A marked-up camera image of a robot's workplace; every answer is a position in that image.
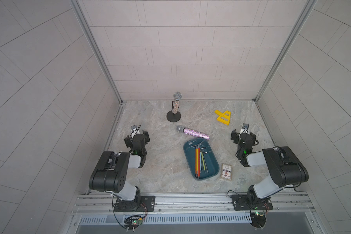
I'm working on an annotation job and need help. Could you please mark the green sleeved hex key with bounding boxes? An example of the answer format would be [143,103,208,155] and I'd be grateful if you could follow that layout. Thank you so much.
[200,151,208,173]

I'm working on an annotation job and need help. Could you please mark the red sleeved hex key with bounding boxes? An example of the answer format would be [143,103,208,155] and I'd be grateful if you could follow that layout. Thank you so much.
[196,147,201,178]

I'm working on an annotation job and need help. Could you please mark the yellow sleeved hex key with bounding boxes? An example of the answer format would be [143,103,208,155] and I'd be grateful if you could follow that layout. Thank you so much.
[196,147,199,176]

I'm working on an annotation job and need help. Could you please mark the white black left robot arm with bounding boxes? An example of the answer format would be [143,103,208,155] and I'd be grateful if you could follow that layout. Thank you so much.
[89,126,150,212]

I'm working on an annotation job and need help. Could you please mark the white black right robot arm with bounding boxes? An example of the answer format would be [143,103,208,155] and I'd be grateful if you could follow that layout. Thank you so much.
[231,128,309,211]

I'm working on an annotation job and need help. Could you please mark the teal plastic storage tray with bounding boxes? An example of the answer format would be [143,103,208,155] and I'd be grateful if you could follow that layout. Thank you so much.
[183,138,219,180]

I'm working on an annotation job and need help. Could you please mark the small framed card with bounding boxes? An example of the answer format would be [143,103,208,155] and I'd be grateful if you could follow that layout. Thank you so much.
[220,163,232,181]

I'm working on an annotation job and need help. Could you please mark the purple glitter microphone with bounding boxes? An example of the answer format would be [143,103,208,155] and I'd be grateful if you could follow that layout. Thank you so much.
[176,125,210,140]

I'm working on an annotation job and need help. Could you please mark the silver microphone on black stand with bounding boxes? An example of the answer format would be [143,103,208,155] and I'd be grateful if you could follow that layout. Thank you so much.
[166,92,182,122]

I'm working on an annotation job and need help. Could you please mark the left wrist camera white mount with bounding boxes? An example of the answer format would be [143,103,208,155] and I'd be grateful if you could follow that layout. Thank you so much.
[130,125,141,137]

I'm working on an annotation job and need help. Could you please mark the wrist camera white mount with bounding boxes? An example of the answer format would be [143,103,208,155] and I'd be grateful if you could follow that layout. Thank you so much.
[240,123,250,134]
[130,125,141,137]

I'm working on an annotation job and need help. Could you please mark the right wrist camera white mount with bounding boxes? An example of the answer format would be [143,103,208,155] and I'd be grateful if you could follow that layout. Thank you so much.
[240,123,250,134]

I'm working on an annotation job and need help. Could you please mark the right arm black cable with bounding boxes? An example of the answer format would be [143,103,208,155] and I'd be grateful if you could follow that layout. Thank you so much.
[226,128,302,205]

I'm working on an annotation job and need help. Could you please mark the yellow plastic triangle bracket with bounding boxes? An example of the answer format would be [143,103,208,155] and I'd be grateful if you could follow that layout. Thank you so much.
[214,110,231,125]

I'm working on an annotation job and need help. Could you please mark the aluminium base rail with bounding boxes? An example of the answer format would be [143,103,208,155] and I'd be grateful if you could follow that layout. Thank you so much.
[71,192,315,225]

